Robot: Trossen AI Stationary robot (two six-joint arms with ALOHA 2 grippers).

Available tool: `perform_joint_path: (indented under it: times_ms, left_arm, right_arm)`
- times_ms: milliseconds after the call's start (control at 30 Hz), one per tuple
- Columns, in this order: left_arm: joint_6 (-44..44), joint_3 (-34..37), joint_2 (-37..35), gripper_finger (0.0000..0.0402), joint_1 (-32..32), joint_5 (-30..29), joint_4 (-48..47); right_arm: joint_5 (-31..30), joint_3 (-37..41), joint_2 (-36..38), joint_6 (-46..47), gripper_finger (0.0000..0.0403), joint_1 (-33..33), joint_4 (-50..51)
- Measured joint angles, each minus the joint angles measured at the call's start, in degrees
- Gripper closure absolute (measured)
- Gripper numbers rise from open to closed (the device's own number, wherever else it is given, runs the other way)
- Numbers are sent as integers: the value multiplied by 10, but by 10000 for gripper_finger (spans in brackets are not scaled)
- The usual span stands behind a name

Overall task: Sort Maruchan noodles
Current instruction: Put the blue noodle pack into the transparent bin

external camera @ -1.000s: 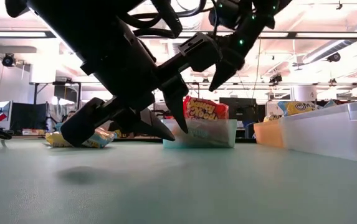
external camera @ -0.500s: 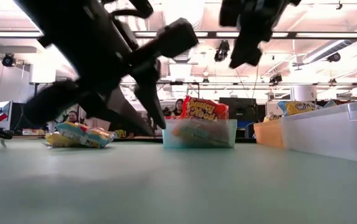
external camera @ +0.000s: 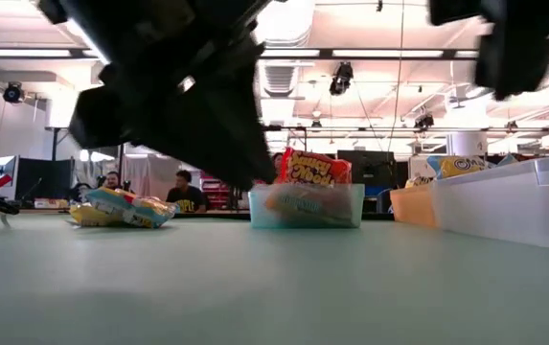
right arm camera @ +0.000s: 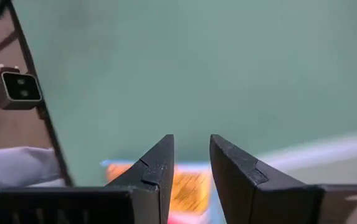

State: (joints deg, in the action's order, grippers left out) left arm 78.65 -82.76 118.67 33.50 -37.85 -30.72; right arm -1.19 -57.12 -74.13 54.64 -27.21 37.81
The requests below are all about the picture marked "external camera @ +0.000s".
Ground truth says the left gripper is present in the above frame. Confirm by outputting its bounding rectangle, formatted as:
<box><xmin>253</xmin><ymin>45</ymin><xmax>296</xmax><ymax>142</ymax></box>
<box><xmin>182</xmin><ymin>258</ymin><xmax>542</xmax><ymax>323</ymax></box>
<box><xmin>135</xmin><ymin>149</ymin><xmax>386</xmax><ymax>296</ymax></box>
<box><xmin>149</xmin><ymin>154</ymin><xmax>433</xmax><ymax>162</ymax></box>
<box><xmin>70</xmin><ymin>37</ymin><xmax>279</xmax><ymax>191</ymax></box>

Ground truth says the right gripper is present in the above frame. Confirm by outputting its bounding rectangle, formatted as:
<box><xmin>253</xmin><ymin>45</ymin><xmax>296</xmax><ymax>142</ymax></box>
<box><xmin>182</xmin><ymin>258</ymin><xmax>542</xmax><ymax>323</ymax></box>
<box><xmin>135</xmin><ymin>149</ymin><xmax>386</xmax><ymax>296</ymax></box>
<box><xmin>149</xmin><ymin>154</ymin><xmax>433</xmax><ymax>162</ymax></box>
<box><xmin>474</xmin><ymin>21</ymin><xmax>549</xmax><ymax>102</ymax></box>

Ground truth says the red-striped Maruchan noodle packet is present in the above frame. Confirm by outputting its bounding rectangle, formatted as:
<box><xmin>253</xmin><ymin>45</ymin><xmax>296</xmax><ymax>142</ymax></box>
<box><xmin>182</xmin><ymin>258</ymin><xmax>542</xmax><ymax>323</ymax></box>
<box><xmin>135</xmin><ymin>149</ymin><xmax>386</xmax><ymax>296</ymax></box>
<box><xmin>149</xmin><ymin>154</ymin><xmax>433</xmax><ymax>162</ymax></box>
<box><xmin>83</xmin><ymin>186</ymin><xmax>180</xmax><ymax>230</ymax></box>

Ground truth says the yellow Maruchan noodle packet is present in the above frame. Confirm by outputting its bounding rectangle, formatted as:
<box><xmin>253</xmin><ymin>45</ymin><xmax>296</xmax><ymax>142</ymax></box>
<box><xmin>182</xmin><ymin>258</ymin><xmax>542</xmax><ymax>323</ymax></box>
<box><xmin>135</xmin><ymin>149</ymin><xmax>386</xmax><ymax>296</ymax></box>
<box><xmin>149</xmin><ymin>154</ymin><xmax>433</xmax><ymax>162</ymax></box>
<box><xmin>68</xmin><ymin>201</ymin><xmax>112</xmax><ymax>227</ymax></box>
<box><xmin>405</xmin><ymin>155</ymin><xmax>493</xmax><ymax>189</ymax></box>

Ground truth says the red storage shelf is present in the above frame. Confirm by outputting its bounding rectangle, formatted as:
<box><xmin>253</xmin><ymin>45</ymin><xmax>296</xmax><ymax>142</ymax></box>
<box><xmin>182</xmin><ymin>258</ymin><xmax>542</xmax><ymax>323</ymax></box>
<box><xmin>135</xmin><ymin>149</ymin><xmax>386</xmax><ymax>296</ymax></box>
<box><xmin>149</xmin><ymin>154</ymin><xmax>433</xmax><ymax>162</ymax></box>
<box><xmin>200</xmin><ymin>171</ymin><xmax>233</xmax><ymax>211</ymax></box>

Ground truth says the teal plastic bin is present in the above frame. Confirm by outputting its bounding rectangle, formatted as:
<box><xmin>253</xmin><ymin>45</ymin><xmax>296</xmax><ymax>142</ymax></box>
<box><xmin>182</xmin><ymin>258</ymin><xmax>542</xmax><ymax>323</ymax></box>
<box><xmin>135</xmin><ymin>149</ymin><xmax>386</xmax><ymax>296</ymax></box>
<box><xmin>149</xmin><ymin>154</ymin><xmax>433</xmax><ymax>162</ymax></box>
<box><xmin>247</xmin><ymin>182</ymin><xmax>366</xmax><ymax>230</ymax></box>

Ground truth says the white cloth cover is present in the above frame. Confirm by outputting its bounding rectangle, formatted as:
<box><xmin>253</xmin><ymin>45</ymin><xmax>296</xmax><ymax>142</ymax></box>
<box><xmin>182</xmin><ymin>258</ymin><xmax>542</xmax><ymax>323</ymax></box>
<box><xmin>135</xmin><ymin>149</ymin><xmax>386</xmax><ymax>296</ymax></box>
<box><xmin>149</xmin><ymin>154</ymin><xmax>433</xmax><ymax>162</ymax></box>
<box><xmin>121</xmin><ymin>152</ymin><xmax>185</xmax><ymax>213</ymax></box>

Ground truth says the black ceiling spotlight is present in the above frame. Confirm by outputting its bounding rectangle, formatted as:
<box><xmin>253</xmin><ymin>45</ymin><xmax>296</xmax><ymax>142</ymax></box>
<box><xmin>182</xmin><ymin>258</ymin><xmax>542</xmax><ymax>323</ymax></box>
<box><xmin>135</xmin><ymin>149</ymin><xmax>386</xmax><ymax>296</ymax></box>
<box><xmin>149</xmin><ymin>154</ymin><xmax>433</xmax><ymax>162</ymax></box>
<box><xmin>329</xmin><ymin>60</ymin><xmax>355</xmax><ymax>97</ymax></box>
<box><xmin>413</xmin><ymin>112</ymin><xmax>436</xmax><ymax>130</ymax></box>

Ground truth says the clear plastic bin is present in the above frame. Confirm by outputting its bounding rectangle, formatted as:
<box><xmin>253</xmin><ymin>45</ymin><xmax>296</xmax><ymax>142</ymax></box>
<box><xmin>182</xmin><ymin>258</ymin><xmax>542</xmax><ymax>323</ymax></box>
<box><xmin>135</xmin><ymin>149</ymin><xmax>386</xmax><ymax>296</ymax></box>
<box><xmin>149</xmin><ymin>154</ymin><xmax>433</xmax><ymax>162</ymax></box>
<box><xmin>429</xmin><ymin>155</ymin><xmax>549</xmax><ymax>253</ymax></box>

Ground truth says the green table mat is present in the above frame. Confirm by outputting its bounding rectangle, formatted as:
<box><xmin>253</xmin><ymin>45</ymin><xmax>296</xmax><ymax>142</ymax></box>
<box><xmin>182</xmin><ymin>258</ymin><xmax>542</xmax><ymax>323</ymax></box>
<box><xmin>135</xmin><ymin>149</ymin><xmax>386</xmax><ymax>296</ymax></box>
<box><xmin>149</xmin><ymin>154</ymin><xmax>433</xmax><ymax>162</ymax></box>
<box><xmin>0</xmin><ymin>210</ymin><xmax>549</xmax><ymax>345</ymax></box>

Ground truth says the black monitor back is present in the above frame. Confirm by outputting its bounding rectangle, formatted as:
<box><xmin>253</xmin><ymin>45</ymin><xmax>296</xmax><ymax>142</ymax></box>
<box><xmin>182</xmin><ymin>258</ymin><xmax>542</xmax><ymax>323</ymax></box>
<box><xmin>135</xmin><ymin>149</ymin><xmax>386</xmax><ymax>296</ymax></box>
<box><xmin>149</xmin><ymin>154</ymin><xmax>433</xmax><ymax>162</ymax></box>
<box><xmin>14</xmin><ymin>157</ymin><xmax>75</xmax><ymax>201</ymax></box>

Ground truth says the white framed monitor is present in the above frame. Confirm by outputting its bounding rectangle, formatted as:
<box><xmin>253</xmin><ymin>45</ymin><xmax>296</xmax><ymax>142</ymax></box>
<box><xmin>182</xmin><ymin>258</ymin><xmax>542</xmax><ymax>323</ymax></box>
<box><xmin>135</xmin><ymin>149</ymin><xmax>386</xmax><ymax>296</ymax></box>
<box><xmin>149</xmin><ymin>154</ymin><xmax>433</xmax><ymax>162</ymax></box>
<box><xmin>0</xmin><ymin>154</ymin><xmax>19</xmax><ymax>189</ymax></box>

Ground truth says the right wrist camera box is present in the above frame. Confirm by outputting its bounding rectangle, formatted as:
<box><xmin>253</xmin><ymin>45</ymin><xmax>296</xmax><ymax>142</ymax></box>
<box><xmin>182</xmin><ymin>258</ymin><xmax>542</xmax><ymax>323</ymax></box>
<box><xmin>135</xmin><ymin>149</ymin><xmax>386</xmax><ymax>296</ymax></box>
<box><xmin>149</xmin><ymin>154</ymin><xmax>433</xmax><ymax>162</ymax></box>
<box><xmin>426</xmin><ymin>0</ymin><xmax>495</xmax><ymax>28</ymax></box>

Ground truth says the white ceiling air duct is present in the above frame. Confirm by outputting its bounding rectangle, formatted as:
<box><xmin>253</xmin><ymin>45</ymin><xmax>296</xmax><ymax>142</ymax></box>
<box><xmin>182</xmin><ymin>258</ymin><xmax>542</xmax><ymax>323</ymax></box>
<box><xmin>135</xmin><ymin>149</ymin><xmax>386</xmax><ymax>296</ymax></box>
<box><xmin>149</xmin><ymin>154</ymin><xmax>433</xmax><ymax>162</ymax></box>
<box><xmin>254</xmin><ymin>0</ymin><xmax>317</xmax><ymax>152</ymax></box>

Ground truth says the black wall screen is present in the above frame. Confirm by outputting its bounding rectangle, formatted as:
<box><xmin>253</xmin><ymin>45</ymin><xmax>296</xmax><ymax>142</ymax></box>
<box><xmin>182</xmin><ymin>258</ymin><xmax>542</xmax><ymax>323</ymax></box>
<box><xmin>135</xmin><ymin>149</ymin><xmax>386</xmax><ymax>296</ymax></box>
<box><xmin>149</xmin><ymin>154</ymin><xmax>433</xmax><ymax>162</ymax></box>
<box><xmin>336</xmin><ymin>149</ymin><xmax>397</xmax><ymax>189</ymax></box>

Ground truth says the black ceiling camera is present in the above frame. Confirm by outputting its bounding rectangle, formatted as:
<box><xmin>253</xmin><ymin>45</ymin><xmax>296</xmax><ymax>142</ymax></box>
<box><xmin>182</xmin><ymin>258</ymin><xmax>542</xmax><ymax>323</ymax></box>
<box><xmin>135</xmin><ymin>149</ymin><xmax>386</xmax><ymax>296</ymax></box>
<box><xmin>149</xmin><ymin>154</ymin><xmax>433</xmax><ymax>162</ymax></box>
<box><xmin>2</xmin><ymin>80</ymin><xmax>27</xmax><ymax>104</ymax></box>

